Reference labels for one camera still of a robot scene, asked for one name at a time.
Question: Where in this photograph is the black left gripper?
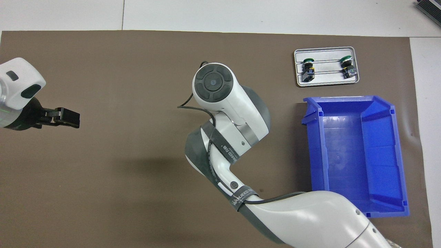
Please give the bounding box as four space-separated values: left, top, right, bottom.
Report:
5 97 80 131

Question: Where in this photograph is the brown table mat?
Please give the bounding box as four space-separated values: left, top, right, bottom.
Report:
0 30 434 248

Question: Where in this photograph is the grey metal tray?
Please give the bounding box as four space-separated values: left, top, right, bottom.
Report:
294 46 360 86

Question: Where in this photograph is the blue plastic storage bin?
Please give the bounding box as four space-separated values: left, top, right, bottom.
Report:
301 95 410 218

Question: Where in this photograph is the grey ridged metal device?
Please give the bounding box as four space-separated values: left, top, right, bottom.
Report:
415 0 441 23

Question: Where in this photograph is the green push button switch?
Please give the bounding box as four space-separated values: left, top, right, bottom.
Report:
302 58 316 82
340 55 358 79

